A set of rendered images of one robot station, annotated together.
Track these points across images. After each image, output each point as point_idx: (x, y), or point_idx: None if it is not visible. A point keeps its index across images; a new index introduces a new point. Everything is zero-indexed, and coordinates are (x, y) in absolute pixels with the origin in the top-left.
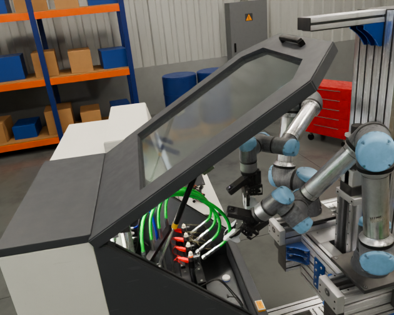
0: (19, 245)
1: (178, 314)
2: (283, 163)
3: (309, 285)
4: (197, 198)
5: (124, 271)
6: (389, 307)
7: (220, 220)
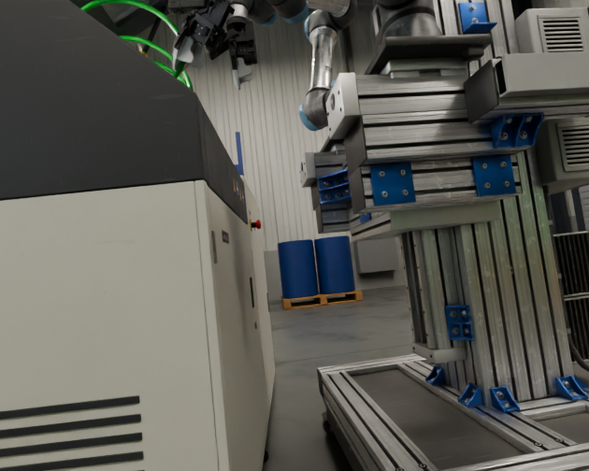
0: None
1: None
2: (315, 86)
3: (359, 238)
4: (135, 0)
5: None
6: (467, 131)
7: (191, 84)
